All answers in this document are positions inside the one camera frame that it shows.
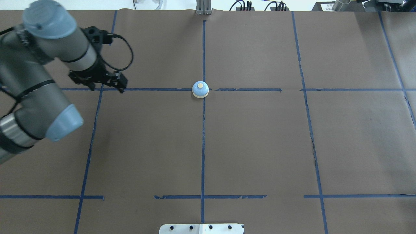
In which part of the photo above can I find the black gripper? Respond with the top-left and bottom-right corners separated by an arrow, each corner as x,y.
68,60 -> 128,93

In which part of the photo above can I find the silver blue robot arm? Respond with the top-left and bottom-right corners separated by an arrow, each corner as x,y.
0,0 -> 132,163

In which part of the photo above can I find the blue tape line crosswise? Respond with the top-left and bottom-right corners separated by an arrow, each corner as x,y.
0,87 -> 416,92

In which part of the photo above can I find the blue tape line lengthwise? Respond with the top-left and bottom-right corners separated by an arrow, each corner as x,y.
200,20 -> 207,224

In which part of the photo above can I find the brown paper table cover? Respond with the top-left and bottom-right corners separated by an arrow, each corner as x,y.
1,9 -> 415,234

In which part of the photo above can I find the silver metal cylinder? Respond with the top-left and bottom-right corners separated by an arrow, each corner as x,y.
332,0 -> 351,12

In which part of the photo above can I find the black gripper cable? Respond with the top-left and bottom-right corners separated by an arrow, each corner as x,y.
97,34 -> 134,71

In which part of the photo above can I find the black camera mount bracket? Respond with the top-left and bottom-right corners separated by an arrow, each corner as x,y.
81,26 -> 113,53

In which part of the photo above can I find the aluminium frame post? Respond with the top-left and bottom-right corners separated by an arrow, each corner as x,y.
196,0 -> 212,15

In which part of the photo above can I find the white pedestal base plate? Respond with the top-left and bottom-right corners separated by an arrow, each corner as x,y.
159,223 -> 245,234

